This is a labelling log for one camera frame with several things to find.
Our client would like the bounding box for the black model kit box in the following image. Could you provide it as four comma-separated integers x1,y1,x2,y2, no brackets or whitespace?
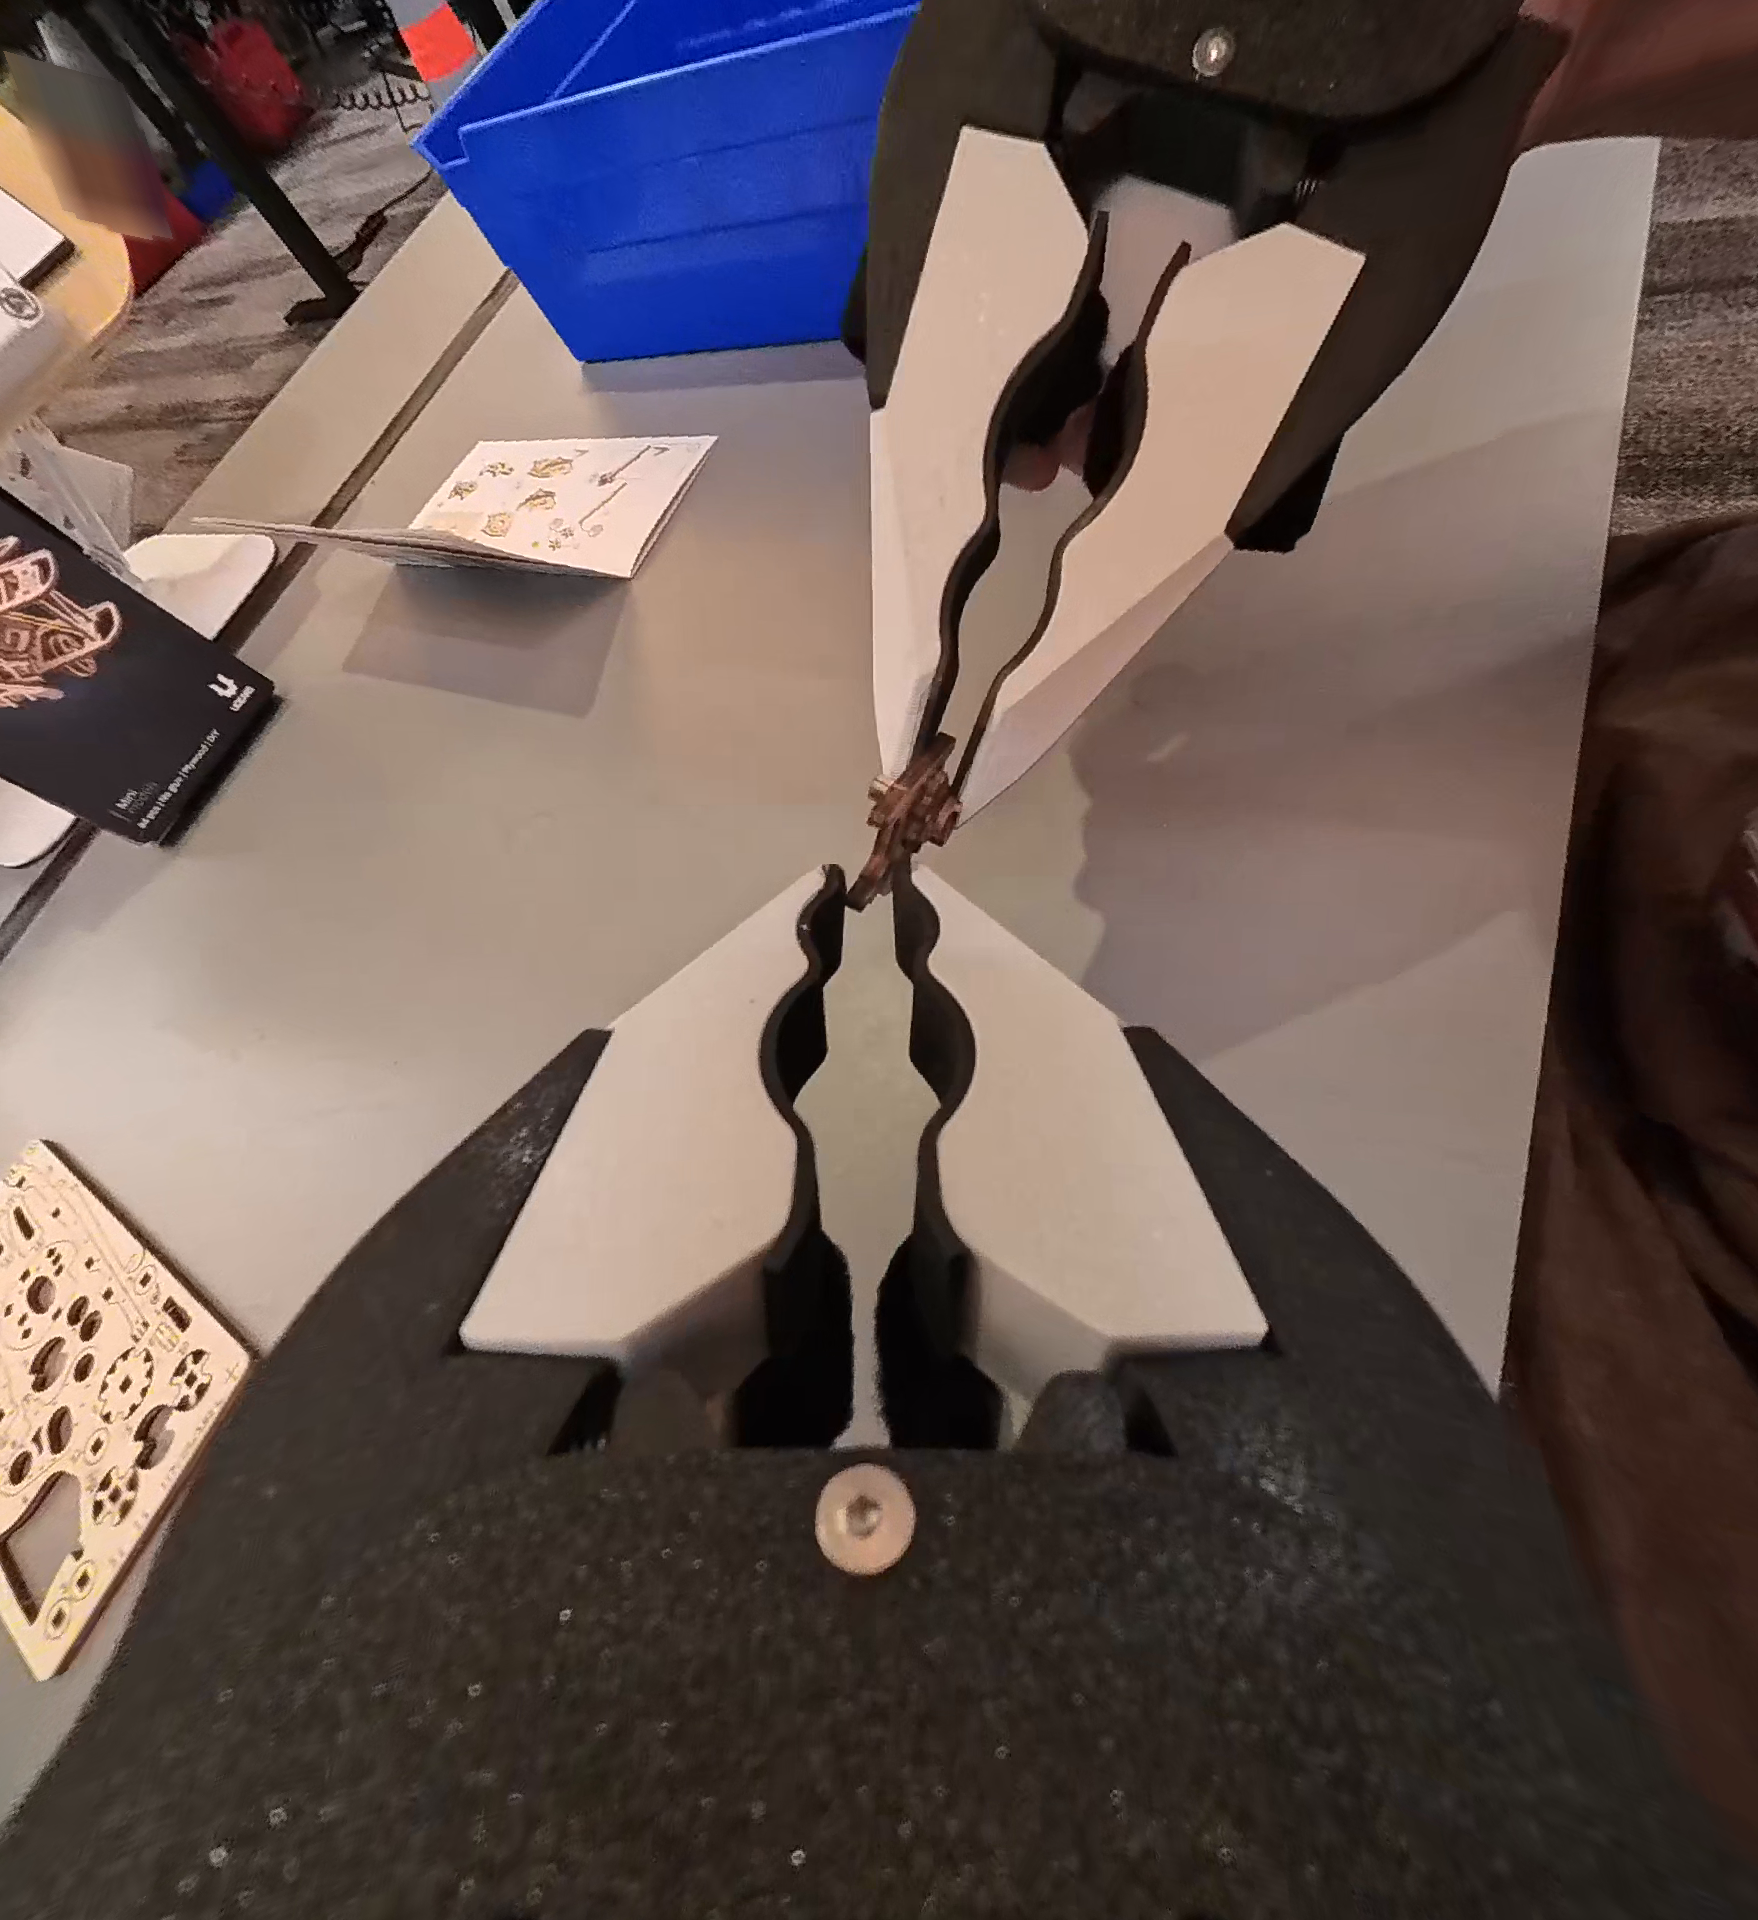
0,450,278,844

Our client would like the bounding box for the wooden parts sheet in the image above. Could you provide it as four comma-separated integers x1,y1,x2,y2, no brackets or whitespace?
0,1140,255,1681

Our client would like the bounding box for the red bag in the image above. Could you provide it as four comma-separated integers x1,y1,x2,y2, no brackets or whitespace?
173,14,314,142

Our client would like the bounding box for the white instruction booklet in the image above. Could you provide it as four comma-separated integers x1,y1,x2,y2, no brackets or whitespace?
195,435,720,578

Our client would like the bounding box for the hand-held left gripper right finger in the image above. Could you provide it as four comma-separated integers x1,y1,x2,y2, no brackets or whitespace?
891,869,1274,1422

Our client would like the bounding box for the person's right hand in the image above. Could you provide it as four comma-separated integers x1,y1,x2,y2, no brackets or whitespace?
1007,401,1095,494

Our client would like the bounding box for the blue plastic bin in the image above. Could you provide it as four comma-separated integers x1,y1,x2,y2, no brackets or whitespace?
414,0,924,365

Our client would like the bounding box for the wooden gear axle assembly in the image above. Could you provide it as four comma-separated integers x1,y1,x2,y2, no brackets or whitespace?
849,732,963,910

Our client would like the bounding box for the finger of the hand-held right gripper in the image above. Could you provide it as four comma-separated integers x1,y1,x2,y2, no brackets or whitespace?
870,126,1113,782
958,232,1370,825

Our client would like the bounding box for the black table frame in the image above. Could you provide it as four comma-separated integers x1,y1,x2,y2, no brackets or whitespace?
61,0,359,325

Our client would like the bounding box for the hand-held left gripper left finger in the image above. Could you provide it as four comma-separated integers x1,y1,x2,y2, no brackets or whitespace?
455,867,850,1430

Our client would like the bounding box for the tan wooden tabletop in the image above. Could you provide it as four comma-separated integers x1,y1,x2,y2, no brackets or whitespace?
0,36,137,354

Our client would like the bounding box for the orange traffic cone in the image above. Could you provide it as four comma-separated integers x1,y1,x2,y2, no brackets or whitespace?
402,0,489,87

